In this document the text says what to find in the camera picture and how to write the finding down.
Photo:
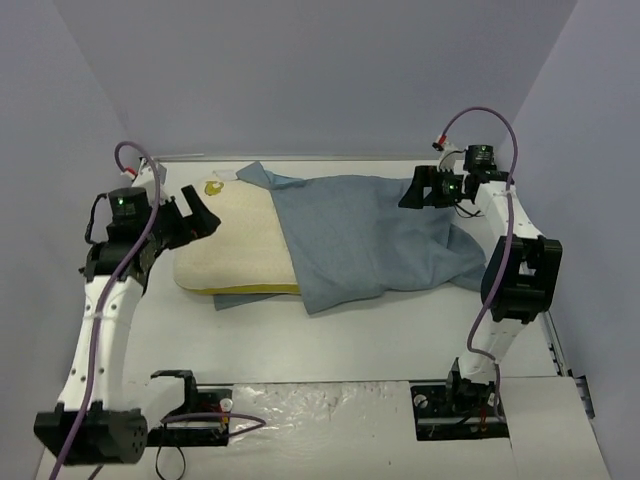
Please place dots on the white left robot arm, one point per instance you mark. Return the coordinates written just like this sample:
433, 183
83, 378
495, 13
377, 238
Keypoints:
94, 422

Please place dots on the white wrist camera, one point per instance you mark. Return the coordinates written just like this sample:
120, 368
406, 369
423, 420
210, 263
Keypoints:
448, 154
144, 177

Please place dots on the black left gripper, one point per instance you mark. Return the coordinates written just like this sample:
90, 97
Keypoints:
178, 223

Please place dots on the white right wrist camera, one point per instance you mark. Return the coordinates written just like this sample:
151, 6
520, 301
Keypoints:
448, 154

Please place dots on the blue striped pillowcase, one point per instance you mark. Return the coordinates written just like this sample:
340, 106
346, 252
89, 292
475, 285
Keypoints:
349, 240

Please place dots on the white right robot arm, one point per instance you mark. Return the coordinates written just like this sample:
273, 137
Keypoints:
521, 275

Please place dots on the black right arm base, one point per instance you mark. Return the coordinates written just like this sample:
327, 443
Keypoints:
455, 409

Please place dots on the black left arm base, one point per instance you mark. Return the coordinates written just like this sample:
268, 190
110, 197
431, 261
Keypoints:
199, 419

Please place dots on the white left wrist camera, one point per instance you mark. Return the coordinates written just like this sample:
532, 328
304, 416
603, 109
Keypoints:
144, 177

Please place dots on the cream yellow quilted pillow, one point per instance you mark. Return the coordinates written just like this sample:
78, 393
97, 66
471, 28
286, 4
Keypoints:
247, 254

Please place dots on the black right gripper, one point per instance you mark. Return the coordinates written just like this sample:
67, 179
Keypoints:
432, 186

